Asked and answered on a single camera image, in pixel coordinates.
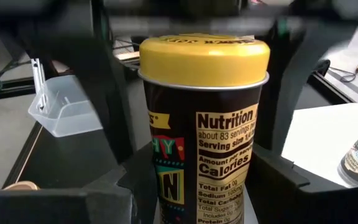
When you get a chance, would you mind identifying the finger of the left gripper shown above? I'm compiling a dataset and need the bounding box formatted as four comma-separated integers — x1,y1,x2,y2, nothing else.
253,18,326,155
87,0,134,164

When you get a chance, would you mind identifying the onion seasoning tin yellow lid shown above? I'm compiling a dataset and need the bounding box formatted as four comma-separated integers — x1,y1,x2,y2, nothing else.
137,32,272,224

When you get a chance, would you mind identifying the clear plastic bin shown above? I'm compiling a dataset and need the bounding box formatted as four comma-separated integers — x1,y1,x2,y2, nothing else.
27,73,104,138

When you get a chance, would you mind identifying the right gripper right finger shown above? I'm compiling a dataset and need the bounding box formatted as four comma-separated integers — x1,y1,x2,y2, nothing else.
244,142,358,224

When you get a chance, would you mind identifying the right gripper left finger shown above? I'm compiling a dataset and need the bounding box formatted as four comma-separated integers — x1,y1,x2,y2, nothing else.
0,141,160,224

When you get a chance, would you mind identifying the white plastic bin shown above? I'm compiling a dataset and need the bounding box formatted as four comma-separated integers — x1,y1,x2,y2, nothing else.
280,102,358,189

